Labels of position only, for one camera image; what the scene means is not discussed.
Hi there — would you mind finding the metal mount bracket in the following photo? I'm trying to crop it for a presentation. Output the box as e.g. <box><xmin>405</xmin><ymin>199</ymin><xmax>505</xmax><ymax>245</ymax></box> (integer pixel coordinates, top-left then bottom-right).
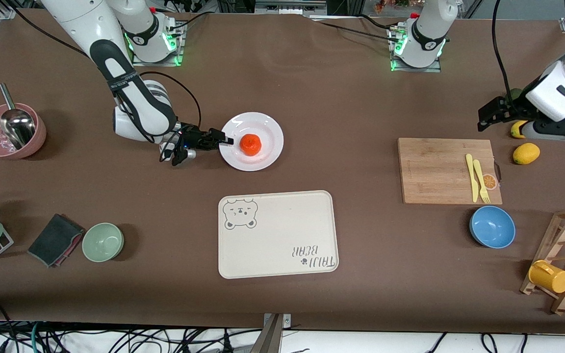
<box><xmin>262</xmin><ymin>313</ymin><xmax>292</xmax><ymax>353</ymax></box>

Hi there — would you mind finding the white round plate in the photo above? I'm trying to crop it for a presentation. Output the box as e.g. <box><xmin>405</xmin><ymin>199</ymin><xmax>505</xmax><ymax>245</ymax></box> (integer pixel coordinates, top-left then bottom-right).
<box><xmin>217</xmin><ymin>112</ymin><xmax>284</xmax><ymax>172</ymax></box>

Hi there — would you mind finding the cream tray with bear print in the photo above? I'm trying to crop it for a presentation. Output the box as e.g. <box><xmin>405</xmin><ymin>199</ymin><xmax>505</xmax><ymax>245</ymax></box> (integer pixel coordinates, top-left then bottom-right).
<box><xmin>218</xmin><ymin>190</ymin><xmax>339</xmax><ymax>279</ymax></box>

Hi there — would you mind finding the green cable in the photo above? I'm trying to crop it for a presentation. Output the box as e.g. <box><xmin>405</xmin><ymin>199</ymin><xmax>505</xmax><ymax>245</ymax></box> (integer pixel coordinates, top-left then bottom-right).
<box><xmin>30</xmin><ymin>321</ymin><xmax>44</xmax><ymax>353</ymax></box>

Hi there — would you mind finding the yellow mug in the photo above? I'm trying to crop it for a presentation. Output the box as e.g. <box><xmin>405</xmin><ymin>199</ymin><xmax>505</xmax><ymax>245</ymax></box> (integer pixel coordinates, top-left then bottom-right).
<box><xmin>528</xmin><ymin>260</ymin><xmax>565</xmax><ymax>294</ymax></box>

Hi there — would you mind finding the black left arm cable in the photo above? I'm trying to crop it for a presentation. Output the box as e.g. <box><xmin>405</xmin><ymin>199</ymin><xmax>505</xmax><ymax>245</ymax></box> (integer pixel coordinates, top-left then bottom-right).
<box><xmin>491</xmin><ymin>0</ymin><xmax>514</xmax><ymax>99</ymax></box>

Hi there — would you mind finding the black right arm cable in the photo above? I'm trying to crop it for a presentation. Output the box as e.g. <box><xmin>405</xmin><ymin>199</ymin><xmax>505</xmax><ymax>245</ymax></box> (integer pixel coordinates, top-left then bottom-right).
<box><xmin>138</xmin><ymin>72</ymin><xmax>203</xmax><ymax>130</ymax></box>

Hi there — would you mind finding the metal ladle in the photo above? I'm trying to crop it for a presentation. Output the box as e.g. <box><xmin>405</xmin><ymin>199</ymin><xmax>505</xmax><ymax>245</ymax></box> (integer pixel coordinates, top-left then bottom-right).
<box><xmin>0</xmin><ymin>83</ymin><xmax>36</xmax><ymax>149</ymax></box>

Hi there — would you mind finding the pale green bowl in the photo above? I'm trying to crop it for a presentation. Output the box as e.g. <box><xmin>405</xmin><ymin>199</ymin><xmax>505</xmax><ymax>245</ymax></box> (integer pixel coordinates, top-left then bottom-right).
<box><xmin>82</xmin><ymin>223</ymin><xmax>125</xmax><ymax>263</ymax></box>

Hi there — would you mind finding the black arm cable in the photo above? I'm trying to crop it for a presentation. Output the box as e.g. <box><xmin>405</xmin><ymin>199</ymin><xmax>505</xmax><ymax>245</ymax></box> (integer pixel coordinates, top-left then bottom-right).
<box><xmin>491</xmin><ymin>0</ymin><xmax>514</xmax><ymax>99</ymax></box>
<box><xmin>138</xmin><ymin>72</ymin><xmax>203</xmax><ymax>130</ymax></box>

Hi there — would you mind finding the dark grey folded cloth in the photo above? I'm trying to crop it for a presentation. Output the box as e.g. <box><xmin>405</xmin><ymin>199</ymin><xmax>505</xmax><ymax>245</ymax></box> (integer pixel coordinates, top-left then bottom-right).
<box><xmin>27</xmin><ymin>213</ymin><xmax>85</xmax><ymax>268</ymax></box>

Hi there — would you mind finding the yellow plastic fork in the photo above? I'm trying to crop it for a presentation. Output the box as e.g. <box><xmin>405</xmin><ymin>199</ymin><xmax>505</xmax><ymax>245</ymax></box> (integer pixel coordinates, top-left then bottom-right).
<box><xmin>473</xmin><ymin>159</ymin><xmax>491</xmax><ymax>204</ymax></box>

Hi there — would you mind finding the wooden cutting board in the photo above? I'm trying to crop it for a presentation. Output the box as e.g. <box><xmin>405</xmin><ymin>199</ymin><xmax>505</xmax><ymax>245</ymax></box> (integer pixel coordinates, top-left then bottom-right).
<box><xmin>398</xmin><ymin>138</ymin><xmax>503</xmax><ymax>205</ymax></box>

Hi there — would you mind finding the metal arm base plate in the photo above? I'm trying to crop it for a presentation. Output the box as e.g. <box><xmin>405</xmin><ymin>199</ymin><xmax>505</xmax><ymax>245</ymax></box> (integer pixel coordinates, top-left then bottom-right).
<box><xmin>390</xmin><ymin>27</ymin><xmax>443</xmax><ymax>73</ymax></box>
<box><xmin>131</xmin><ymin>21</ymin><xmax>186</xmax><ymax>67</ymax></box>

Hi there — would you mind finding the yellow plastic knife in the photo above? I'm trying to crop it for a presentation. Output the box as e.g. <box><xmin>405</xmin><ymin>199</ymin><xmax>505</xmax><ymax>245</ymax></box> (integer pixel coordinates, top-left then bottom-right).
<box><xmin>465</xmin><ymin>153</ymin><xmax>480</xmax><ymax>203</ymax></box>

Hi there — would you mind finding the orange mandarin fruit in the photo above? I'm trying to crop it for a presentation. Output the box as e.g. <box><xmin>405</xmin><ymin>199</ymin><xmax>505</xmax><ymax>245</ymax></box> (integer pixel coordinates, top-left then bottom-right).
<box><xmin>240</xmin><ymin>133</ymin><xmax>263</xmax><ymax>157</ymax></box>

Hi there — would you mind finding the black base cable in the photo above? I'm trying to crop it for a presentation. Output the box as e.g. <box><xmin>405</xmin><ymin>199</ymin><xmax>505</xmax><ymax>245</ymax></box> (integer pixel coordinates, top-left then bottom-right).
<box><xmin>167</xmin><ymin>12</ymin><xmax>210</xmax><ymax>33</ymax></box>
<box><xmin>312</xmin><ymin>16</ymin><xmax>402</xmax><ymax>43</ymax></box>

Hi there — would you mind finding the blue bowl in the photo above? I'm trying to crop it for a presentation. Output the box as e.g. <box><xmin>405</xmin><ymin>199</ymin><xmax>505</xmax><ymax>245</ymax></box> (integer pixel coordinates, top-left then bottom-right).
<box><xmin>469</xmin><ymin>205</ymin><xmax>516</xmax><ymax>249</ymax></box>

